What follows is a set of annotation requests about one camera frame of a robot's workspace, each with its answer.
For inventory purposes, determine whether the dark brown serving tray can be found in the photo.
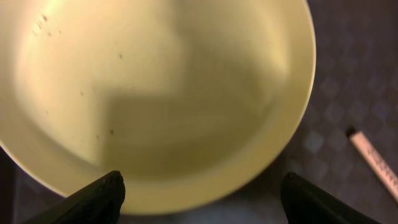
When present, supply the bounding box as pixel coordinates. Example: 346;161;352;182
1;1;397;223

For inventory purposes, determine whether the yellow plate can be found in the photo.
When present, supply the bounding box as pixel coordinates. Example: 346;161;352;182
1;0;316;215

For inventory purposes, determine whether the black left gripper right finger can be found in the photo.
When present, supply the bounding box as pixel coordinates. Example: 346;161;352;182
280;172;379;224

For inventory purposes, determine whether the wooden chopstick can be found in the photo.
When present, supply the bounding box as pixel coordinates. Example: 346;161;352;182
346;126;397;203

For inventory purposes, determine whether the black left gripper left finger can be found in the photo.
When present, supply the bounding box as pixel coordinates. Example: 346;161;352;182
23;170;126;224

